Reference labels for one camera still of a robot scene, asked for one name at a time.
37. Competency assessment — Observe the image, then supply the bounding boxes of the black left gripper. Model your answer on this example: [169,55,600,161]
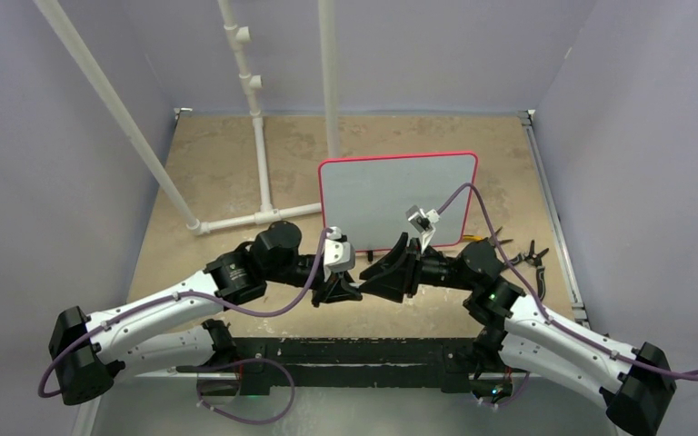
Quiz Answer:
[265,254,363,307]

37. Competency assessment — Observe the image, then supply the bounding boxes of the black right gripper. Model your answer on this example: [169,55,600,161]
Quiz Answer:
[359,232,476,302]

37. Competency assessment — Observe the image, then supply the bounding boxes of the whiteboard with pink frame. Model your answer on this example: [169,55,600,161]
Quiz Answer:
[317,151,479,253]

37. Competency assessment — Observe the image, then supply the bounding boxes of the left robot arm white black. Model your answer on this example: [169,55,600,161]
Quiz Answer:
[37,221,355,405]

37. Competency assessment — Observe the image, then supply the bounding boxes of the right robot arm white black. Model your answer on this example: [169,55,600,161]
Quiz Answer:
[360,233,677,435]

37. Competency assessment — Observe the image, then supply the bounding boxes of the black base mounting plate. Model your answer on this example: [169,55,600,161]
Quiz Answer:
[180,336,531,395]

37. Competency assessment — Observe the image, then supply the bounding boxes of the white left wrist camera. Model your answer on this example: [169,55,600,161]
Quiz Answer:
[323,226,356,275]

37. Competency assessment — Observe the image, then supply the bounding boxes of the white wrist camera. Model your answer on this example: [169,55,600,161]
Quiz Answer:
[406,205,440,253]
[323,226,356,275]

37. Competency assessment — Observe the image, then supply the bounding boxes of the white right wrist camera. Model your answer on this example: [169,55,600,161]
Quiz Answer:
[406,205,440,253]

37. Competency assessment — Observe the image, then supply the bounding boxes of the yellow handled pliers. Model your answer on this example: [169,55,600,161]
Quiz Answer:
[462,226,514,248]

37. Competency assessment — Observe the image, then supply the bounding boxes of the white PVC pipe frame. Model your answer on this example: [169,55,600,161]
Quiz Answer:
[35,1,341,236]

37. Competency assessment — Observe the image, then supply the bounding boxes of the black handled wire stripper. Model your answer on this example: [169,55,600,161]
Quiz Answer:
[510,240,549,301]

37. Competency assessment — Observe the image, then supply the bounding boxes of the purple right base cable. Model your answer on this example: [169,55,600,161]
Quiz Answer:
[475,367,534,411]

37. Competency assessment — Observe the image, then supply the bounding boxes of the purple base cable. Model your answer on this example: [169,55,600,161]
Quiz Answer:
[475,367,534,411]
[195,358,296,426]

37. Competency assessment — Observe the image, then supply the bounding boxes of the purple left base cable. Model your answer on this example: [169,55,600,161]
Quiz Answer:
[195,358,296,426]

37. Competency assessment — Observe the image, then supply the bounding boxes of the aluminium extrusion rail frame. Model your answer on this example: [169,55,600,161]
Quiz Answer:
[72,108,636,436]

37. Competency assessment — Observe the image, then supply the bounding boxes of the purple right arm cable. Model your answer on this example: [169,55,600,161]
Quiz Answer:
[435,183,698,382]

